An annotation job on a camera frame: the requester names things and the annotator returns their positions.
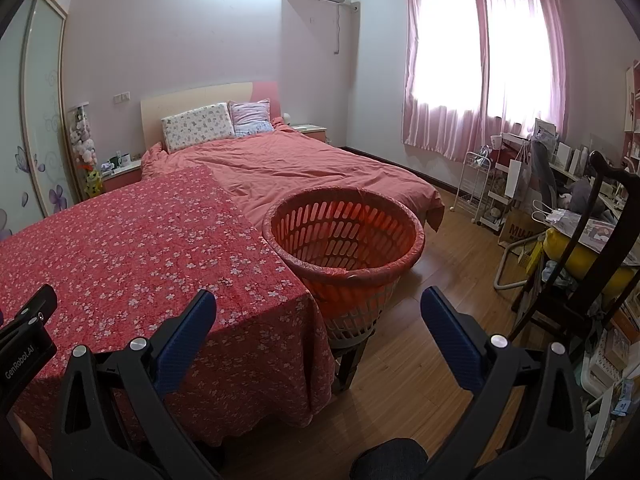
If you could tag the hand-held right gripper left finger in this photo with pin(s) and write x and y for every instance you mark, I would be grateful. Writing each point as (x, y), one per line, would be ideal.
(184, 345)

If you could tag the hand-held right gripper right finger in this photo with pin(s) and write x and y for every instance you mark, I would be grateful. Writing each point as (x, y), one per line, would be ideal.
(450, 342)

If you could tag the orange plastic laundry basket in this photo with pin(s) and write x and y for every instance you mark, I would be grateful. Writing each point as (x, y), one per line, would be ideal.
(345, 280)

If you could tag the dark wooden stool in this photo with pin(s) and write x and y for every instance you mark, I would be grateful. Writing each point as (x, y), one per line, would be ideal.
(352, 360)

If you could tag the red floral blanket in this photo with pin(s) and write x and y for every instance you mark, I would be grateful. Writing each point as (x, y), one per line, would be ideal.
(125, 250)

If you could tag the person's leg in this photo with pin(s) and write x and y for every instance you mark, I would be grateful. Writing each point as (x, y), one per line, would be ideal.
(392, 460)

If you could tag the yellow cushion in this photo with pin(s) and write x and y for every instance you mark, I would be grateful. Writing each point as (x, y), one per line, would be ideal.
(565, 252)

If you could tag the dark wooden chair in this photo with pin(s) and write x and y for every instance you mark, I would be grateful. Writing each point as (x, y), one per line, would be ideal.
(595, 280)

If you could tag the white paper bag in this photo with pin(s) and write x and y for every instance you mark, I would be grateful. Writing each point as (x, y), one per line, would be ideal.
(516, 180)

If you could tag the pink white nightstand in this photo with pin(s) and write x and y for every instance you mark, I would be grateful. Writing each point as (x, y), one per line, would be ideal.
(122, 177)
(310, 132)

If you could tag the yellow green plush toy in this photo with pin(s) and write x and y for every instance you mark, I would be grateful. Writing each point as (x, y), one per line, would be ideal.
(93, 183)

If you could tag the white mug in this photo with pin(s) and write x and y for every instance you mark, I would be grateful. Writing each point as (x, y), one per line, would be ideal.
(127, 158)

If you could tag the cluttered white desk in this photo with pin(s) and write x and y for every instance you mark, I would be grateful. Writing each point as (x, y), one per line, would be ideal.
(570, 172)

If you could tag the white floral pillow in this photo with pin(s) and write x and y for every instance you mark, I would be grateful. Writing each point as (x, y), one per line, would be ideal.
(200, 127)

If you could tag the clear plush toy tube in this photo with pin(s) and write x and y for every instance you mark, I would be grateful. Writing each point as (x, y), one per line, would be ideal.
(82, 135)

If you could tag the pink striped pillow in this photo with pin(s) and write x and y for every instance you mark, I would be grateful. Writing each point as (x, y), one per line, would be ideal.
(252, 117)

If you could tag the flower print sliding wardrobe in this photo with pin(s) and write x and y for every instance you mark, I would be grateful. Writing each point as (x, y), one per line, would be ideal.
(40, 110)

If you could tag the beige pink headboard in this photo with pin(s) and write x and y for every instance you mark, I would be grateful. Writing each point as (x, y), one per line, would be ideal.
(195, 97)

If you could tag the pink curtain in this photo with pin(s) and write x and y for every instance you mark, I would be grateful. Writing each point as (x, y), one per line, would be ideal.
(520, 85)

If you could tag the white tube frame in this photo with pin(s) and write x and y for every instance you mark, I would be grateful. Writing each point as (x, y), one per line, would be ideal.
(505, 265)

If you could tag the white wall socket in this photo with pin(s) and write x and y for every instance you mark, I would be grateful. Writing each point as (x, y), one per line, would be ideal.
(122, 96)

